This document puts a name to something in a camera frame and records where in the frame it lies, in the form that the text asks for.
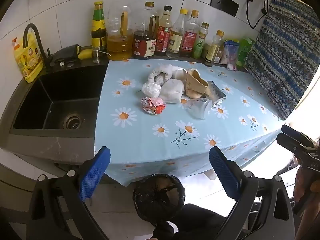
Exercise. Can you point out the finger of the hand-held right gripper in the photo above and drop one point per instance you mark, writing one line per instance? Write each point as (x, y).
(287, 140)
(291, 129)

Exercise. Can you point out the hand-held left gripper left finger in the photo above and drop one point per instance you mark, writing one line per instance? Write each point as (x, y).
(96, 170)

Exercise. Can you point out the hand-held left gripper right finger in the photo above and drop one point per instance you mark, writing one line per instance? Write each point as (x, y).
(225, 172)

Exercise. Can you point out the bin with black bag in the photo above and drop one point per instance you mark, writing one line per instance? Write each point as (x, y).
(150, 200)

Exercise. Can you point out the brown paper bag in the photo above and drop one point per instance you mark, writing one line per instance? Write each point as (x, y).
(196, 85)

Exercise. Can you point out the white knit glove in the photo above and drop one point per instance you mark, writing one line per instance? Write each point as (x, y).
(160, 76)
(172, 91)

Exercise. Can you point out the person's right forearm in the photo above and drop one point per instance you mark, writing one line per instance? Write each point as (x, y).
(312, 220)

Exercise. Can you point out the person's right hand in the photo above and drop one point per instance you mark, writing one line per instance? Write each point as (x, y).
(298, 185)

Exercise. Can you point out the metal sink drain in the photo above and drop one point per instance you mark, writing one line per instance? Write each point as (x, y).
(73, 121)

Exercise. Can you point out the blue daisy print tablecloth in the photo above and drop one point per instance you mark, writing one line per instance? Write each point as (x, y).
(140, 135)

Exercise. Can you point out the clear plastic cup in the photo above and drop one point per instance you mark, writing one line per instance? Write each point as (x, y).
(198, 108)

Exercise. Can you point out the blue patterned cloth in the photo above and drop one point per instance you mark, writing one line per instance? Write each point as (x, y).
(282, 50)

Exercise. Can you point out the silver foil bag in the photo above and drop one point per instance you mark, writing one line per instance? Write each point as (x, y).
(216, 92)

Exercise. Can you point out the black kitchen sink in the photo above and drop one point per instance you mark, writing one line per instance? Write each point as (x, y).
(50, 100)

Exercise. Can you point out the crumpled red white wrapper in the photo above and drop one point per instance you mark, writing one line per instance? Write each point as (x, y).
(152, 106)

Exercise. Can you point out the green carton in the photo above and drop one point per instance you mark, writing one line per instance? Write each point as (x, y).
(245, 50)

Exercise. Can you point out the crumpled white tissue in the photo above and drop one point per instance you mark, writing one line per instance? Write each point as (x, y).
(151, 90)

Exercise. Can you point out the clear plastic bag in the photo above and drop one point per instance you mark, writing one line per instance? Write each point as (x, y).
(231, 52)

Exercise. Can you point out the small brown spice jar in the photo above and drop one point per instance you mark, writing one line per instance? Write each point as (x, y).
(218, 57)

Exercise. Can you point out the white paper cup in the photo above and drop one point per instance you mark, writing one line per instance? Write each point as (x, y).
(180, 75)

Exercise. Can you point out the small yellow cap bottle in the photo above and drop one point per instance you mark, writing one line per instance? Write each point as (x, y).
(212, 51)

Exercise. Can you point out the rolled white knit glove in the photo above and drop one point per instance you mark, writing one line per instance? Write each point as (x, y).
(160, 76)

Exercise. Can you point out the small metal tap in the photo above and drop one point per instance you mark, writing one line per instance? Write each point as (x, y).
(96, 56)

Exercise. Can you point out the yellow sponge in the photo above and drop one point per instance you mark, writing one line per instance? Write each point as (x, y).
(85, 53)

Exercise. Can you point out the black scrubbing pad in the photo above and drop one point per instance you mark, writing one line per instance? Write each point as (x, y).
(66, 53)

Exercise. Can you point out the bright green label bottle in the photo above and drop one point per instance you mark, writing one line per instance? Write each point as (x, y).
(199, 46)

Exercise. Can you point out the large cooking oil jug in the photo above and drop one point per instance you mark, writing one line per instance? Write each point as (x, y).
(120, 45)

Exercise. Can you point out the yellow dish soap bottle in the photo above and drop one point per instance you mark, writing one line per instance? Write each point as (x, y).
(27, 62)

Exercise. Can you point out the dark soy sauce jug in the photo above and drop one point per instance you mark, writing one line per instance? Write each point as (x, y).
(145, 46)

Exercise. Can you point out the clear bottle red label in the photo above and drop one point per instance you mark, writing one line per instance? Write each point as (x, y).
(189, 41)

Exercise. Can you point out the clear bottle beige label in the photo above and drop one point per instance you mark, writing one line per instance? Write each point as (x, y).
(175, 41)

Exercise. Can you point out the black faucet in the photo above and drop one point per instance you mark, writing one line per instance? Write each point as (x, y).
(37, 36)

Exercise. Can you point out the black cap red label bottle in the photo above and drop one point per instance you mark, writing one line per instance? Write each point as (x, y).
(163, 37)

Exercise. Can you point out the black wall socket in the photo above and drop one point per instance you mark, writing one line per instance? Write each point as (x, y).
(223, 3)

